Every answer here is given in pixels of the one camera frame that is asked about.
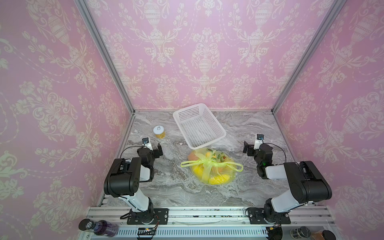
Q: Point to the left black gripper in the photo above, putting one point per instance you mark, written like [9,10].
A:
[154,152]

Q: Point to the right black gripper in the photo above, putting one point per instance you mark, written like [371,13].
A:
[249,148]

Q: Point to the yellow-green plastic bag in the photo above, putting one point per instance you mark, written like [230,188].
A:
[212,167]

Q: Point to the white plastic basket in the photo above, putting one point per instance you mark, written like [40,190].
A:
[199,126]

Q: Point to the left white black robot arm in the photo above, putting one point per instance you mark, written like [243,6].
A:
[123,182]

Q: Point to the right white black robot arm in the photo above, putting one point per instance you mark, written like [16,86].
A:
[306,183]

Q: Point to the glass jar metal lid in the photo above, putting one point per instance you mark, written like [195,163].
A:
[300,233]

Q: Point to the dark round lid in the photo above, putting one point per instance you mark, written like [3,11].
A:
[328,235]

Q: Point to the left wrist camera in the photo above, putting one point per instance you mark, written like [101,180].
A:
[147,143]

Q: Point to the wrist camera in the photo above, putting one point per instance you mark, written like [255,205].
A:
[258,141]
[147,143]

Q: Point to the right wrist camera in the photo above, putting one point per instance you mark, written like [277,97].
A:
[258,141]

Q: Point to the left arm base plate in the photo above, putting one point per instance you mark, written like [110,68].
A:
[151,217]

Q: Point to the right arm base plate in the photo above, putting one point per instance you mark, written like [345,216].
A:
[258,216]

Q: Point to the aluminium mounting rail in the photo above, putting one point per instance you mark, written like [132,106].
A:
[213,223]

